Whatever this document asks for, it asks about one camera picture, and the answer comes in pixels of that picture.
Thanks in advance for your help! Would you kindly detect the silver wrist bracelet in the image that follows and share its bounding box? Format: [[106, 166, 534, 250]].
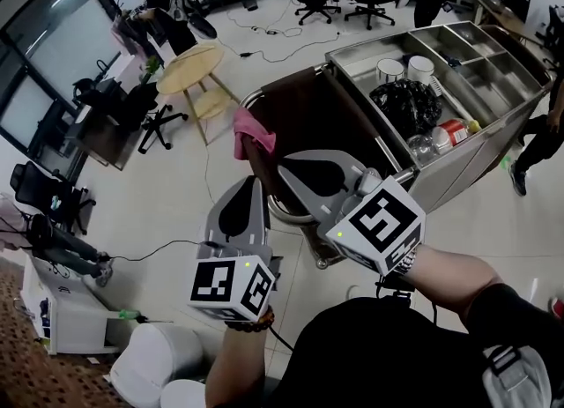
[[393, 249, 419, 276]]

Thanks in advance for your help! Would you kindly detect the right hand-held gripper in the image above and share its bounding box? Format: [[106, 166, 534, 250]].
[[275, 149, 428, 277]]

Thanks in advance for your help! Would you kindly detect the black monitor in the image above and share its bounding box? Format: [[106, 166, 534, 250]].
[[501, 0, 533, 25]]

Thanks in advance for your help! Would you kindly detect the dark wooden desk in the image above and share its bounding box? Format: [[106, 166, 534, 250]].
[[56, 88, 134, 173]]

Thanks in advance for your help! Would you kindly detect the green plant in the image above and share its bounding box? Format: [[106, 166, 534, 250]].
[[139, 55, 161, 85]]

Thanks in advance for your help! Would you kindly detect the pink cloth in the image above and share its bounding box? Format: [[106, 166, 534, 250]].
[[232, 106, 278, 162]]

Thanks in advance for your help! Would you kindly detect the stainless steel cart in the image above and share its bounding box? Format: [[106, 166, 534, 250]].
[[239, 20, 557, 269]]

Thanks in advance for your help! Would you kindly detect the white backpack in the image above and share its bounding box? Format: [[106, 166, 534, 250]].
[[168, 0, 196, 25]]

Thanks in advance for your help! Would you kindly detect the person's black shirt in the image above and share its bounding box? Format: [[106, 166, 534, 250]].
[[263, 283, 564, 408]]

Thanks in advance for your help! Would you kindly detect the white cabinet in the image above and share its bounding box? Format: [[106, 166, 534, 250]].
[[19, 255, 123, 355]]

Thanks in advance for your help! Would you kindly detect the thin black cable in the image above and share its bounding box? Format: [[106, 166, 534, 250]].
[[108, 144, 212, 263]]

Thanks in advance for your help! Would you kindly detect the person's right forearm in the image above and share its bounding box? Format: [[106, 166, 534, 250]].
[[398, 245, 508, 337]]

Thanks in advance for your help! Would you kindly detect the white round lid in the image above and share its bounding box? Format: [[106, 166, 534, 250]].
[[160, 378, 209, 408]]

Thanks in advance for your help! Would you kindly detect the white cup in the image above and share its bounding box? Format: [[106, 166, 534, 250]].
[[407, 55, 437, 86], [375, 57, 407, 86]]

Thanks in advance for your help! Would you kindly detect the black floor cable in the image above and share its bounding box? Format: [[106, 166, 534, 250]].
[[218, 0, 343, 63]]

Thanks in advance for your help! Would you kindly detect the red label plastic bottle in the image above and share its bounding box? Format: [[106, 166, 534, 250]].
[[431, 118, 481, 152]]

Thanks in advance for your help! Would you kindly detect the person's left forearm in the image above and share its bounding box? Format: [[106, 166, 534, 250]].
[[204, 324, 275, 408]]

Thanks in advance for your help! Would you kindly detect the dark brown cart bag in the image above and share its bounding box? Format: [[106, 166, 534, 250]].
[[245, 65, 381, 222]]

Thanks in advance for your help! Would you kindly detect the grey bag with black strap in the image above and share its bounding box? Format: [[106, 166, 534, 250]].
[[481, 344, 557, 408]]

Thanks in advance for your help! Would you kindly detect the white trash bin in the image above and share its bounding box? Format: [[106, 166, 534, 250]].
[[109, 322, 205, 404]]

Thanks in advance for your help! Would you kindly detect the light wooden desk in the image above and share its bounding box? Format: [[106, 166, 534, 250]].
[[456, 0, 544, 48]]

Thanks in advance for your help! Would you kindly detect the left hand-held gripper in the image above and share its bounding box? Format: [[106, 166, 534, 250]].
[[187, 174, 284, 323]]

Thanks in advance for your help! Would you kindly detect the round wooden table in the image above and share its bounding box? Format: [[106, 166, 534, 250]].
[[155, 43, 241, 146]]

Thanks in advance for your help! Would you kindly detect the black plastic bag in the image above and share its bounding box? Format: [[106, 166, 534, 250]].
[[368, 79, 444, 141]]

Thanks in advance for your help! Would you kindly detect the clear plastic bottle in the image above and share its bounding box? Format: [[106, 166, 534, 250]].
[[405, 132, 442, 166]]

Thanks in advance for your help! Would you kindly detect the brown bead bracelet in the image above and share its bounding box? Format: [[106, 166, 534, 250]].
[[223, 304, 277, 334]]

